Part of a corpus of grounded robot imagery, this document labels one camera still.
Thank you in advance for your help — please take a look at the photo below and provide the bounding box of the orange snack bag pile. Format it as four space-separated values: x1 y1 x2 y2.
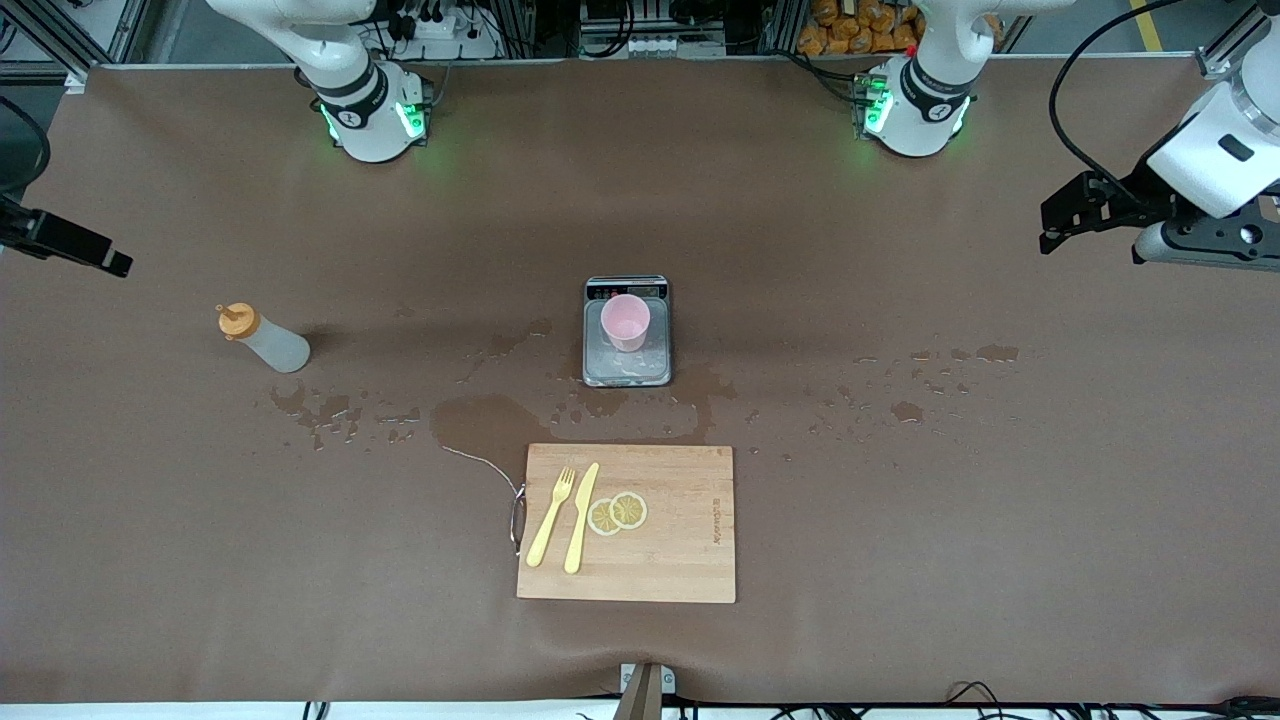
797 0 926 57

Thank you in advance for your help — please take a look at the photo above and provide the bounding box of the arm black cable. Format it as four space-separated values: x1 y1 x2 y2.
0 95 51 197
1048 0 1187 193

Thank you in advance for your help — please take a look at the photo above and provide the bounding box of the black cable bundle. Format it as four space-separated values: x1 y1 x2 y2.
945 682 1280 720

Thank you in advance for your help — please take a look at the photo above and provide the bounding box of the thin grey string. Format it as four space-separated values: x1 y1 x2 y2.
440 444 523 498

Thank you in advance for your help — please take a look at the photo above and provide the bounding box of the squeeze bottle with orange cap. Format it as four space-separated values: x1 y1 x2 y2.
216 303 312 375

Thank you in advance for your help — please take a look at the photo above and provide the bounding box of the yellow plastic knife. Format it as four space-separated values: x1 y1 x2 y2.
563 462 601 576

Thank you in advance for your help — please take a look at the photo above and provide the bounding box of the metal camera stand bracket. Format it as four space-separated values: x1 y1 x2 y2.
618 662 677 720

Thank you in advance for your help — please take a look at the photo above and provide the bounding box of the yellow plastic fork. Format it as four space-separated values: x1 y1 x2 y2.
526 466 578 569

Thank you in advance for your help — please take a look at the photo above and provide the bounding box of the white power strip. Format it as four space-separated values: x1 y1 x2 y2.
395 10 501 61

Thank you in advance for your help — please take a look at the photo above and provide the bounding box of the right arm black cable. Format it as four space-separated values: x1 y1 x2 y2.
0 95 51 197

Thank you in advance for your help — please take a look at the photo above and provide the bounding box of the wooden cutting board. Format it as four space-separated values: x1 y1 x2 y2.
510 443 738 605

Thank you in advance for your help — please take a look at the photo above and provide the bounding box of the digital kitchen scale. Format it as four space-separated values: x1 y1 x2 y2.
582 275 672 389

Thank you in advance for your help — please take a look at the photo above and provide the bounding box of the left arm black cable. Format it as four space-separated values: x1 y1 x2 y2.
1048 0 1187 193

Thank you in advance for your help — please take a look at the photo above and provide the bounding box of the aluminium frame strut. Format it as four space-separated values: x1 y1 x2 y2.
1195 0 1263 79

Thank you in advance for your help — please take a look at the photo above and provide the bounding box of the pink cup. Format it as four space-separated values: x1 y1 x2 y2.
600 294 652 353

